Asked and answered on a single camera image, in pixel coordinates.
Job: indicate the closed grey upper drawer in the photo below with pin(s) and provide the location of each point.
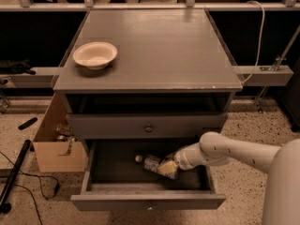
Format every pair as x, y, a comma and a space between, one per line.
138, 126

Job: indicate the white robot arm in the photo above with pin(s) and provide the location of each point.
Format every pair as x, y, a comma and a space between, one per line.
281, 164

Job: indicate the black pole on floor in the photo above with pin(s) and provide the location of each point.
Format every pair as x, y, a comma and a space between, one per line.
5, 206

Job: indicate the open grey middle drawer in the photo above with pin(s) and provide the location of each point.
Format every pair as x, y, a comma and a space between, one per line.
113, 180

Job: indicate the grey wooden drawer cabinet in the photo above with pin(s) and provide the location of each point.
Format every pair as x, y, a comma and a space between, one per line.
169, 62

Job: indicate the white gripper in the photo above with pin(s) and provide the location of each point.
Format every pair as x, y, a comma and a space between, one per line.
181, 160

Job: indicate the small black remote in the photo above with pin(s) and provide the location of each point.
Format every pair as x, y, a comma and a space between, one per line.
28, 123

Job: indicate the white paper bowl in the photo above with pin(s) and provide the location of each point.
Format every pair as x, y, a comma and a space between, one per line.
95, 55

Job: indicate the cardboard box on floor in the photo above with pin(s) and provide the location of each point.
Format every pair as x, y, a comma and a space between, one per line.
55, 154

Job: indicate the black bag on ledge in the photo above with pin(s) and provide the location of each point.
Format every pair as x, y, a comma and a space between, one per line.
16, 67

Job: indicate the clear plastic water bottle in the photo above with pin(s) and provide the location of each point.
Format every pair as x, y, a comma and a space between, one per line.
150, 163

